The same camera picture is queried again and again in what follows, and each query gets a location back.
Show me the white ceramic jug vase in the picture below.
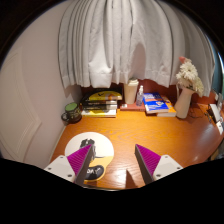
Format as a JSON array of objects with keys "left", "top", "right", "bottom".
[{"left": 174, "top": 85, "right": 196, "bottom": 120}]

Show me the white daisy bouquet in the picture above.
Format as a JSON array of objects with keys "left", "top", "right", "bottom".
[{"left": 175, "top": 58, "right": 205, "bottom": 98}]

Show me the dark green mug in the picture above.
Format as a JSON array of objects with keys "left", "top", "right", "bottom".
[{"left": 60, "top": 101, "right": 83, "bottom": 125}]

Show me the yellow black cover book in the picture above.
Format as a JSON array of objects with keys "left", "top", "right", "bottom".
[{"left": 87, "top": 90, "right": 124, "bottom": 102}]

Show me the white pleated curtain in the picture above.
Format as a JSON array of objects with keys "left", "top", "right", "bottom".
[{"left": 58, "top": 0, "right": 216, "bottom": 98}]

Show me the dark grey computer mouse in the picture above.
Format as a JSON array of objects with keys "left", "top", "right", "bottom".
[{"left": 79, "top": 138, "right": 98, "bottom": 159}]

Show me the white tilted desk device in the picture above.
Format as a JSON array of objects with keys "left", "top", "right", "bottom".
[{"left": 208, "top": 103, "right": 224, "bottom": 124}]

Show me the black cable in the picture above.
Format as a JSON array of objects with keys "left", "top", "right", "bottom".
[{"left": 189, "top": 99, "right": 211, "bottom": 118}]

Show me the white yellow black mouse pad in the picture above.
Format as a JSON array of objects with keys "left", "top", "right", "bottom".
[{"left": 64, "top": 131, "right": 115, "bottom": 183}]

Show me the cream lidded tumbler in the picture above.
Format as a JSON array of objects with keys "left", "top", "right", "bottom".
[{"left": 123, "top": 77, "right": 140, "bottom": 105}]

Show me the clear pump bottle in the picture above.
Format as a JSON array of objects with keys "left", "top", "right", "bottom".
[{"left": 135, "top": 84, "right": 145, "bottom": 108}]

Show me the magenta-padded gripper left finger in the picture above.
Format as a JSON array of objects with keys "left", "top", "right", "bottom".
[{"left": 43, "top": 143, "right": 94, "bottom": 187}]

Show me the blue cover book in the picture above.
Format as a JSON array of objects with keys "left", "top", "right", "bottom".
[{"left": 142, "top": 92, "right": 170, "bottom": 115}]

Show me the dark thick book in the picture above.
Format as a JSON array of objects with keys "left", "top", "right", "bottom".
[{"left": 79, "top": 94, "right": 118, "bottom": 112}]

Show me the white-edged thick book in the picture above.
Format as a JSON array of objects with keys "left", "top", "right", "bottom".
[{"left": 80, "top": 108, "right": 118, "bottom": 118}]

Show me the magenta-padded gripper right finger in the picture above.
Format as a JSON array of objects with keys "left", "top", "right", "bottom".
[{"left": 134, "top": 143, "right": 184, "bottom": 185}]

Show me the red flat book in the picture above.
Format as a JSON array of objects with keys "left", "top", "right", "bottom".
[{"left": 119, "top": 102, "right": 147, "bottom": 112}]

